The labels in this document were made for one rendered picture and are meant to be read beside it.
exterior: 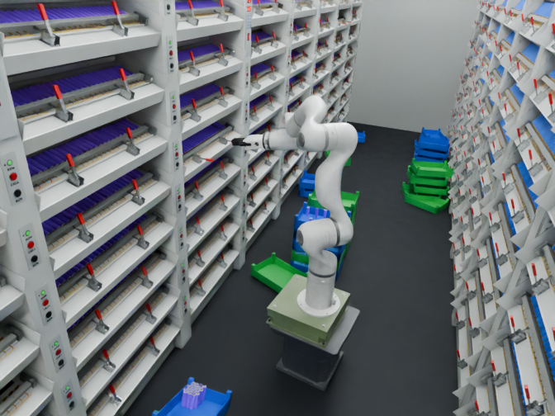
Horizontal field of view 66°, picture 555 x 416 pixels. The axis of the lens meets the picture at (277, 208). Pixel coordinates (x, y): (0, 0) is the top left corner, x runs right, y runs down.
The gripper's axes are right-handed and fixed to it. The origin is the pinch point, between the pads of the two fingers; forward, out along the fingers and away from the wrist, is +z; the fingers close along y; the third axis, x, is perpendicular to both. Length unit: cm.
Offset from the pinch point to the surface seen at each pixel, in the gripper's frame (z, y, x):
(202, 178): 14.6, -13.8, -14.1
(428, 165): -86, 191, -82
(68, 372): 12, -116, -38
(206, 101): 7.8, -8.0, 21.6
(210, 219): 15.3, -13.6, -36.9
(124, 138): 8, -68, 23
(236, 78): 3.4, 18.0, 27.1
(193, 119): 4.4, -27.7, 18.5
